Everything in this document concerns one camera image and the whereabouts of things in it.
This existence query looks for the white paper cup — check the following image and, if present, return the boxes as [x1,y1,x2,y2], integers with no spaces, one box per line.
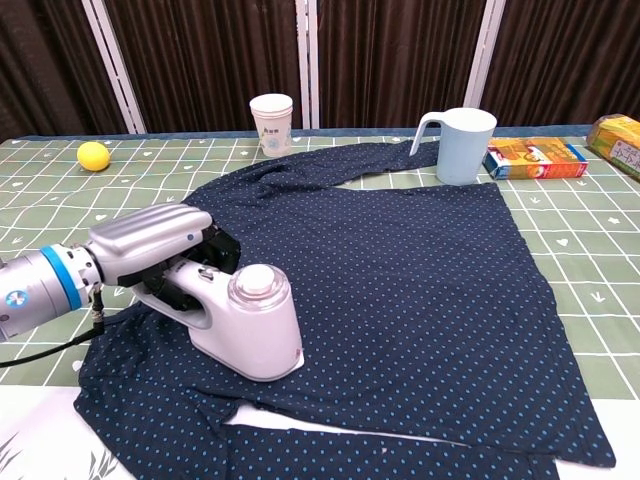
[249,92,294,158]

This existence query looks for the green checked tablecloth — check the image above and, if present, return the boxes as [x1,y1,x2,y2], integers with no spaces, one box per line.
[0,128,640,480]

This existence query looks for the orange juice carton box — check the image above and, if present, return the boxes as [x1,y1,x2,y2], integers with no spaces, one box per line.
[482,137,590,181]

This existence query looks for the white handheld steam iron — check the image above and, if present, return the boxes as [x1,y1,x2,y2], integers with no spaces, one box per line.
[133,259,306,384]

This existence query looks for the dark brown curtain panel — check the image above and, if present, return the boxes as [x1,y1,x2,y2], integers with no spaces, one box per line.
[104,0,304,135]
[317,0,486,130]
[482,0,640,127]
[0,0,126,144]

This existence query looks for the yellow green snack box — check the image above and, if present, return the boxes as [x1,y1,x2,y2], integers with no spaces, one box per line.
[585,113,640,182]

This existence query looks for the white partition frame post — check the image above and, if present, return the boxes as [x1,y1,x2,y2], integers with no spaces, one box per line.
[294,0,321,130]
[462,0,507,121]
[82,0,147,135]

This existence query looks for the light blue handled mug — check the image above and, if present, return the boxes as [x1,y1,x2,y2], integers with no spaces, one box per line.
[408,106,498,187]

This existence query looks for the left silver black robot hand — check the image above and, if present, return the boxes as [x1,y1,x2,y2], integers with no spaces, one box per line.
[85,203,242,312]

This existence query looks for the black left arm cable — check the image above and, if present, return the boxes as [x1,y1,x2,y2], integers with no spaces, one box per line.
[0,287,106,370]

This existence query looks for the navy polka dot shirt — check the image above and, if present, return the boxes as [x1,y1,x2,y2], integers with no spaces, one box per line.
[73,140,617,480]

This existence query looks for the yellow ball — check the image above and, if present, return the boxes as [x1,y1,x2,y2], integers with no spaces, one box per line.
[76,141,112,174]

